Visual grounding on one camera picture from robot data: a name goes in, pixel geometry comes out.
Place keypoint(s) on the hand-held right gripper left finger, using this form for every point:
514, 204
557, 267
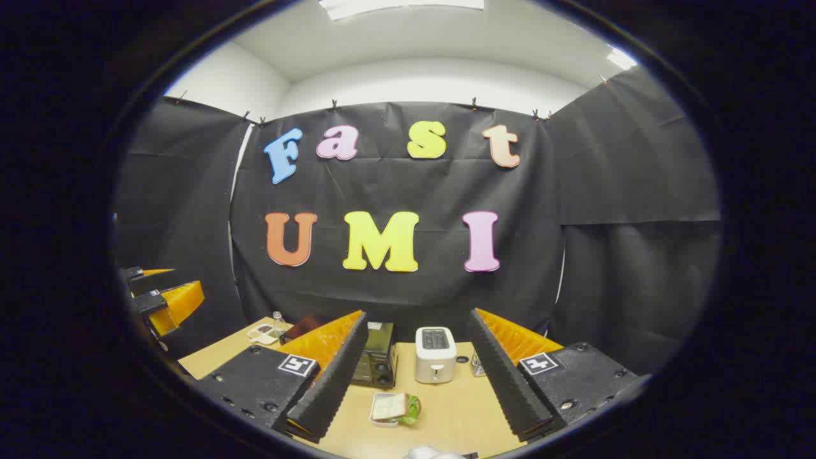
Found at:
331, 389

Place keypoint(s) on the sandwich with lettuce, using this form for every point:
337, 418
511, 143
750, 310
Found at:
389, 406

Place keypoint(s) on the white divided spice dish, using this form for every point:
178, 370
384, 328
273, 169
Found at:
262, 333

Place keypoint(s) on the white toaster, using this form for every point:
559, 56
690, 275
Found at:
435, 360

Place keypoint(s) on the ceiling light panel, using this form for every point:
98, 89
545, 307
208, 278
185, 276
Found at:
401, 6
621, 59

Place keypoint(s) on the clear utensil holder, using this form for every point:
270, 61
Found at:
476, 366

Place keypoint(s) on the white rectangular dish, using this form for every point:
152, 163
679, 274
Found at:
376, 421

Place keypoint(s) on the clear water bottle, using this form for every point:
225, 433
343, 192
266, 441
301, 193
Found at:
278, 322

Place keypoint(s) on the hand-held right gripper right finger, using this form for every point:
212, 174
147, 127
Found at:
503, 382

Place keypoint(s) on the black electric oven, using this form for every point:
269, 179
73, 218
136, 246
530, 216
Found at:
379, 357

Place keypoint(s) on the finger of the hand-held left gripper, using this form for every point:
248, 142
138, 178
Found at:
148, 303
137, 280

